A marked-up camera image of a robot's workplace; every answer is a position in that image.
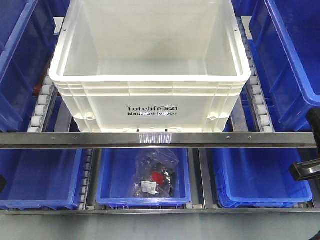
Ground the clear bag of parts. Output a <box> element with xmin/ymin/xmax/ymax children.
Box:
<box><xmin>128</xmin><ymin>148</ymin><xmax>180</xmax><ymax>198</ymax></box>

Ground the white roller track right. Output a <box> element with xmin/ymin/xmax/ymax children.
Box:
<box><xmin>236</xmin><ymin>17</ymin><xmax>275</xmax><ymax>133</ymax></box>

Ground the white roller track left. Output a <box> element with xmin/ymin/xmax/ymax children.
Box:
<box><xmin>27</xmin><ymin>75</ymin><xmax>58</xmax><ymax>133</ymax></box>

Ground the blue bin middle right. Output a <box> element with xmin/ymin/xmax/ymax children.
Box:
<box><xmin>211</xmin><ymin>148</ymin><xmax>313</xmax><ymax>209</ymax></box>

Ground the blue bin lower left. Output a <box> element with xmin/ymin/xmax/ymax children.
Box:
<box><xmin>0</xmin><ymin>149</ymin><xmax>86</xmax><ymax>210</ymax></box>

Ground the blue bin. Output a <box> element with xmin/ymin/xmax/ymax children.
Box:
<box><xmin>249</xmin><ymin>0</ymin><xmax>320</xmax><ymax>132</ymax></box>
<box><xmin>96</xmin><ymin>148</ymin><xmax>192</xmax><ymax>209</ymax></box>
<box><xmin>0</xmin><ymin>149</ymin><xmax>86</xmax><ymax>210</ymax></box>
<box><xmin>0</xmin><ymin>0</ymin><xmax>56</xmax><ymax>132</ymax></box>
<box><xmin>211</xmin><ymin>148</ymin><xmax>313</xmax><ymax>209</ymax></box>

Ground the grey lower shelf rail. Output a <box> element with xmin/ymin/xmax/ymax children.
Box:
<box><xmin>0</xmin><ymin>208</ymin><xmax>320</xmax><ymax>216</ymax></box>

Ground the grey shelf rail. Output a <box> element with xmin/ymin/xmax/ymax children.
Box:
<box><xmin>0</xmin><ymin>208</ymin><xmax>320</xmax><ymax>216</ymax></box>
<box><xmin>0</xmin><ymin>132</ymin><xmax>317</xmax><ymax>149</ymax></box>

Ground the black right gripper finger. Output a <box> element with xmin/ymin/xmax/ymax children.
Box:
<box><xmin>289</xmin><ymin>158</ymin><xmax>320</xmax><ymax>182</ymax></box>
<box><xmin>306</xmin><ymin>108</ymin><xmax>320</xmax><ymax>150</ymax></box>

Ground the blue bin upper left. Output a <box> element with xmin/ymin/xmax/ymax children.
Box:
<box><xmin>0</xmin><ymin>0</ymin><xmax>56</xmax><ymax>132</ymax></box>

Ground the blue bin lower centre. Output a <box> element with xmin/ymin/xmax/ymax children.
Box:
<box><xmin>96</xmin><ymin>148</ymin><xmax>192</xmax><ymax>209</ymax></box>

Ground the white Totelife plastic crate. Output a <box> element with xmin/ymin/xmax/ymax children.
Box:
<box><xmin>49</xmin><ymin>0</ymin><xmax>251</xmax><ymax>133</ymax></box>

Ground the grey shelf front rail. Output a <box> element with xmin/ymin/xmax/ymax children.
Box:
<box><xmin>0</xmin><ymin>132</ymin><xmax>317</xmax><ymax>149</ymax></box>

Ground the blue bin upper right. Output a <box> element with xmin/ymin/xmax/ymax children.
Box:
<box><xmin>249</xmin><ymin>0</ymin><xmax>320</xmax><ymax>132</ymax></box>

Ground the white roller track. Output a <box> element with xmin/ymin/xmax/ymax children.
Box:
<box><xmin>27</xmin><ymin>75</ymin><xmax>58</xmax><ymax>133</ymax></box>
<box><xmin>236</xmin><ymin>17</ymin><xmax>275</xmax><ymax>133</ymax></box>

